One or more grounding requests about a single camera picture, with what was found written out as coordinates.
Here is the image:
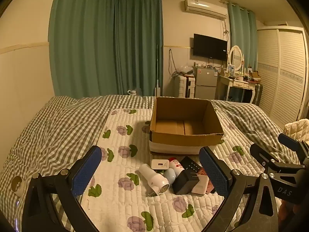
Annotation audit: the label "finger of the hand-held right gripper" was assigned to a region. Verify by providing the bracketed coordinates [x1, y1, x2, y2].
[278, 133, 309, 161]
[250, 143, 306, 174]

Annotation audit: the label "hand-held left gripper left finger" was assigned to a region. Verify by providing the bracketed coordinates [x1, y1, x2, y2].
[22, 145, 102, 232]

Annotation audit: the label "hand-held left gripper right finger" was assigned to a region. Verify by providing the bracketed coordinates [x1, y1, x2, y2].
[198, 146, 279, 232]

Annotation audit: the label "small red box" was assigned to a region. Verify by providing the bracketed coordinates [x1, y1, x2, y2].
[198, 168, 215, 194]

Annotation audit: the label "black remote control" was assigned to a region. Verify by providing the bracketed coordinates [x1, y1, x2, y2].
[180, 156, 202, 172]

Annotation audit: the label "black power adapter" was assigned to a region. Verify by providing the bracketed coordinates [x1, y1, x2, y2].
[172, 168, 202, 195]

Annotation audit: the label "white bottle with red cap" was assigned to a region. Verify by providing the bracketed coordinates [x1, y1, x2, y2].
[168, 157, 185, 174]

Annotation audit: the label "light blue earbuds case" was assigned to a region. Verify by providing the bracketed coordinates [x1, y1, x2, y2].
[163, 168, 176, 185]

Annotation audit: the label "white wall charger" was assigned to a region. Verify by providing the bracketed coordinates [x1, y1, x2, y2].
[151, 159, 170, 170]

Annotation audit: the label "brown cardboard box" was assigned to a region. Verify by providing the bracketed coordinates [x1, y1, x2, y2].
[148, 97, 224, 154]

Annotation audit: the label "white flashlight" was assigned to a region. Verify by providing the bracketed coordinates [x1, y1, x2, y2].
[139, 164, 171, 196]

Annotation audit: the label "person's right hand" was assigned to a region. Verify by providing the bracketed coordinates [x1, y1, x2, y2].
[278, 199, 307, 225]

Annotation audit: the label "cream quilted jacket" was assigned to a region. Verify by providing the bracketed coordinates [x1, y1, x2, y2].
[283, 118, 309, 141]

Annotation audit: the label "white floral quilted mat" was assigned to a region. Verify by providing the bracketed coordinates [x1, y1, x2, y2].
[80, 107, 283, 232]

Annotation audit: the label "dark patterned suitcase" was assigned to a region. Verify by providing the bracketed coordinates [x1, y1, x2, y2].
[253, 83, 263, 105]

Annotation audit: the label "white louvred wardrobe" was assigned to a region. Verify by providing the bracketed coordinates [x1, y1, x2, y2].
[256, 26, 309, 131]

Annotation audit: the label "white cup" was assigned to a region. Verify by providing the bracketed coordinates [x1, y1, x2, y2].
[11, 176, 25, 196]

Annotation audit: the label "white dressing table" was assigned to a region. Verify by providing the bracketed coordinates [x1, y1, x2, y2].
[217, 74, 260, 104]

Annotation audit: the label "white suitcase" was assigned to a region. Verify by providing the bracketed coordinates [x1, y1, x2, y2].
[178, 75, 196, 98]

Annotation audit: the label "grey mini fridge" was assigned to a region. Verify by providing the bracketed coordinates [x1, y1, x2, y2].
[194, 66, 219, 99]

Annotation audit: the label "oval white mirror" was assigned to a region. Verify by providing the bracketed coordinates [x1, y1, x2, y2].
[228, 45, 245, 72]

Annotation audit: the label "white mop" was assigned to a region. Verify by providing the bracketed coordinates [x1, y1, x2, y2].
[154, 45, 162, 97]

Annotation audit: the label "clear plastic bag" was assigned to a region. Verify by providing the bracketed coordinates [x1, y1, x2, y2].
[177, 66, 194, 75]

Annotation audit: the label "narrow green curtain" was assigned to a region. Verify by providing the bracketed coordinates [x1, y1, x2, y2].
[228, 2, 258, 70]

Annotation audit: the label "wide green curtain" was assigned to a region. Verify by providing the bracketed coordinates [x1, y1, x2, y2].
[48, 0, 119, 99]

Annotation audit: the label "green corner curtain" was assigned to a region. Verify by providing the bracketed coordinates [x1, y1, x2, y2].
[113, 0, 163, 97]

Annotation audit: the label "white air conditioner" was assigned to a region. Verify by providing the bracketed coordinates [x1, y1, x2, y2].
[185, 0, 228, 20]

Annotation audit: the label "black wall cables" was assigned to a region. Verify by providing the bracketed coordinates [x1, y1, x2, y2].
[168, 49, 180, 78]

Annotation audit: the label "black wall television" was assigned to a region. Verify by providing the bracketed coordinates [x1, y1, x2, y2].
[193, 33, 228, 62]

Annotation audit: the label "air conditioner cable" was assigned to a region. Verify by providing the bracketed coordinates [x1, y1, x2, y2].
[221, 19, 230, 41]

